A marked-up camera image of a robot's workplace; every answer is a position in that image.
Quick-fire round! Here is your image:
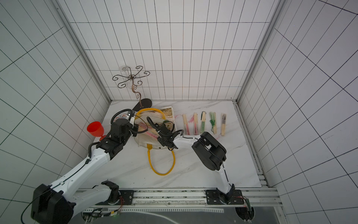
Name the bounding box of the white canvas tote bag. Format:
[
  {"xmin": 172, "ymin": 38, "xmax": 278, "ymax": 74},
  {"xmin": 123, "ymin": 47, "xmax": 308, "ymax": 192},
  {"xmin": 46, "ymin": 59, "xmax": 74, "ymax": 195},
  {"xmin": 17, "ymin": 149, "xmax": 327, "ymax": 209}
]
[{"xmin": 134, "ymin": 106, "xmax": 176, "ymax": 176}]

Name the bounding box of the pink tasselled folding fan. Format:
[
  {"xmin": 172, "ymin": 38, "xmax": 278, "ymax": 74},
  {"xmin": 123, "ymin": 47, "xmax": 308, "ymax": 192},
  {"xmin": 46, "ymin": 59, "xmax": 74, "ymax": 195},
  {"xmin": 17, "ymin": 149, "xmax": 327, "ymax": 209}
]
[{"xmin": 189, "ymin": 113, "xmax": 199, "ymax": 135}]

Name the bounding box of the light green folding fan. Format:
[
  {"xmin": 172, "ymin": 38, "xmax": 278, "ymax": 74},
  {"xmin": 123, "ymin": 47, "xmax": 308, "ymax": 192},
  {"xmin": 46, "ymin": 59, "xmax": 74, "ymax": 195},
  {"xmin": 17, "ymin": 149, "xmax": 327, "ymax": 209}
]
[{"xmin": 200, "ymin": 111, "xmax": 206, "ymax": 133}]

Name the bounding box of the green tasselled folding fan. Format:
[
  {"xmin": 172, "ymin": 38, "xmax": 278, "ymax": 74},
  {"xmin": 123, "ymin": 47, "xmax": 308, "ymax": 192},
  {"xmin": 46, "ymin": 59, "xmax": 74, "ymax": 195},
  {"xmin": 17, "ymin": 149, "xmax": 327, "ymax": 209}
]
[{"xmin": 209, "ymin": 112, "xmax": 217, "ymax": 134}]

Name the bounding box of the grey pink folding fan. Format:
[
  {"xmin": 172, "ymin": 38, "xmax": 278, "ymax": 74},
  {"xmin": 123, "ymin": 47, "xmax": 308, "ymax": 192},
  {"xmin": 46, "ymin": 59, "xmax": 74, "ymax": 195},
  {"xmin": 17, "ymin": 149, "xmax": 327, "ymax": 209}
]
[{"xmin": 221, "ymin": 113, "xmax": 227, "ymax": 136}]

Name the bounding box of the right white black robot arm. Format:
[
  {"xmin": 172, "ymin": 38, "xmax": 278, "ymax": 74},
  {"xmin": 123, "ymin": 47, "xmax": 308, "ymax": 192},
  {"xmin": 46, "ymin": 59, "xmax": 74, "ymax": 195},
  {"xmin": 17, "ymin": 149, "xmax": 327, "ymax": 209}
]
[{"xmin": 152, "ymin": 123, "xmax": 235, "ymax": 204}]

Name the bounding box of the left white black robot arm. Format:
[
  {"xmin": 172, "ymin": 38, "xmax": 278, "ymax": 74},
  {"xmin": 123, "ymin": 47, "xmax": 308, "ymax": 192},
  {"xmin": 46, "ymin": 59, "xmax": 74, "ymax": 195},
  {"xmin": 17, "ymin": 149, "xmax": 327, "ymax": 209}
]
[{"xmin": 28, "ymin": 117, "xmax": 134, "ymax": 224}]

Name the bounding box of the pink green fan in bag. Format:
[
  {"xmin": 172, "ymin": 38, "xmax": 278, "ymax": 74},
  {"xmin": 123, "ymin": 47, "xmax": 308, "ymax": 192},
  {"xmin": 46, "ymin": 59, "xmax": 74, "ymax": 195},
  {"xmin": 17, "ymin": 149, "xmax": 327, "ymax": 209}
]
[{"xmin": 138, "ymin": 122, "xmax": 159, "ymax": 140}]

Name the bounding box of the red plastic goblet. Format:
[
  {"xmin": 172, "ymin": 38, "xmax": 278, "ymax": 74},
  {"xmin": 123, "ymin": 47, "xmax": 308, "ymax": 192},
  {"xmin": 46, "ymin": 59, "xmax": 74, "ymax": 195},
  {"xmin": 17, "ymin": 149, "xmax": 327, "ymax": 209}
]
[{"xmin": 87, "ymin": 121, "xmax": 107, "ymax": 141}]

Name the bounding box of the black scrolled metal stand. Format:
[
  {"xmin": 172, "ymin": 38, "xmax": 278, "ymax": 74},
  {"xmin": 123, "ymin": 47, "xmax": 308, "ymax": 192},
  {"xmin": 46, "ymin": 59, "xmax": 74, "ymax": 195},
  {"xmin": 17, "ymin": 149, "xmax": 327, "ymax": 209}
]
[{"xmin": 112, "ymin": 65, "xmax": 153, "ymax": 112}]

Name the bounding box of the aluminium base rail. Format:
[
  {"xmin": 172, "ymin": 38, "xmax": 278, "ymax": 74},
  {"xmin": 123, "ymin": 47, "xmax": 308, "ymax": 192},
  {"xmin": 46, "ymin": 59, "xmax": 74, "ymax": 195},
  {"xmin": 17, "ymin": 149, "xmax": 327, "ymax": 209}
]
[{"xmin": 70, "ymin": 188, "xmax": 283, "ymax": 211}]

